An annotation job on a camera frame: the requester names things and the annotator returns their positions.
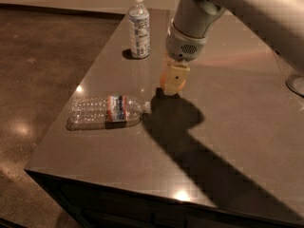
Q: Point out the upright clear water bottle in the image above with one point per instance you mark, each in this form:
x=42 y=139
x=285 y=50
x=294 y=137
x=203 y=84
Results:
x=139 y=29

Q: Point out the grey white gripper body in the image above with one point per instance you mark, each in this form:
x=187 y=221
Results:
x=182 y=47

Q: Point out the empty lying plastic bottle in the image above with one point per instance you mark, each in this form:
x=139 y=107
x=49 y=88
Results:
x=115 y=111

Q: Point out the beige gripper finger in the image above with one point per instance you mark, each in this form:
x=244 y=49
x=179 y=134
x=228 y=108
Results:
x=175 y=77
x=166 y=63

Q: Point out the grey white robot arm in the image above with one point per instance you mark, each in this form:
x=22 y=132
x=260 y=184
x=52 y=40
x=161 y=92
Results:
x=278 y=23

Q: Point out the round table grommet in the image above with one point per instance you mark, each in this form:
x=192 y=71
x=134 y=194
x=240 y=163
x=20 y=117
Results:
x=296 y=84

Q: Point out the orange fruit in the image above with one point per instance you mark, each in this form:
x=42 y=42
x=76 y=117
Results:
x=162 y=82

